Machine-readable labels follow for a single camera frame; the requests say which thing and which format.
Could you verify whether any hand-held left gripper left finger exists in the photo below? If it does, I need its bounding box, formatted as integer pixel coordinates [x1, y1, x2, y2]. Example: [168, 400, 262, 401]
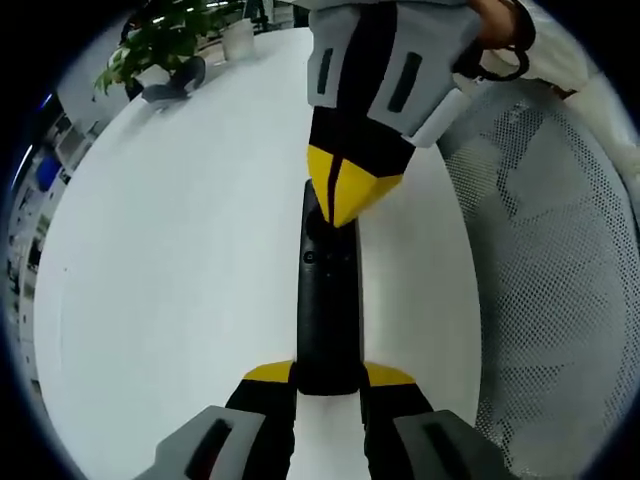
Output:
[133, 358, 297, 480]

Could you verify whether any blue barrel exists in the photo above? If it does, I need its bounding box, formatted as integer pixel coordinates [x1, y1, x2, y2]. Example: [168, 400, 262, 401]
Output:
[36, 153, 57, 192]

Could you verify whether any white cup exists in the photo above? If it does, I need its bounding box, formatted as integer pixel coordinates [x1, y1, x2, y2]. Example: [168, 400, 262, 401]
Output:
[221, 21, 257, 62]

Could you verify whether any green potted plant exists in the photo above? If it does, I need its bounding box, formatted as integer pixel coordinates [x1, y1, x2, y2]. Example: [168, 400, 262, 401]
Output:
[93, 0, 224, 101]

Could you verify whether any white mesh chair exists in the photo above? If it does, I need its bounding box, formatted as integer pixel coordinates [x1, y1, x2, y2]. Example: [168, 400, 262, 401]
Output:
[438, 79, 640, 480]

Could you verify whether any black remote control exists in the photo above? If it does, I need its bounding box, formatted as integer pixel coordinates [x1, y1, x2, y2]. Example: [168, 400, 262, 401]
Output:
[295, 178, 365, 397]

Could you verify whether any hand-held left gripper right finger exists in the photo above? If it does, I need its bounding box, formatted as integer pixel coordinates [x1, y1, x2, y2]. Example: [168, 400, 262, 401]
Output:
[358, 360, 519, 480]

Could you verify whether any person's right hand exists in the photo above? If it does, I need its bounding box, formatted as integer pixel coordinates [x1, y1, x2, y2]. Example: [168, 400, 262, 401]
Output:
[468, 0, 532, 52]

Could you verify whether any black wrist strap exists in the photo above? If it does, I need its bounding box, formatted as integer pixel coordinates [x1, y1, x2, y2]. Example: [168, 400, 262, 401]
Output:
[451, 38, 532, 85]

